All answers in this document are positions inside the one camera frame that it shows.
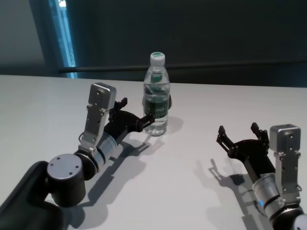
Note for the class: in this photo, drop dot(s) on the grey horizontal rail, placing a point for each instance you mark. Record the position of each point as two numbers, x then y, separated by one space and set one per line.
216 68

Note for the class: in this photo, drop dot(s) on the clear water bottle green label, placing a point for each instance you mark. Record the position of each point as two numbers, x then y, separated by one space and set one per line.
156 93

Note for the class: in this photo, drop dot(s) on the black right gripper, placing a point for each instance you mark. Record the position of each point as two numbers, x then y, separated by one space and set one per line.
254 155

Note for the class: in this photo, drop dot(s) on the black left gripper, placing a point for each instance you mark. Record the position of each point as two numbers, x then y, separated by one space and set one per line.
123 124

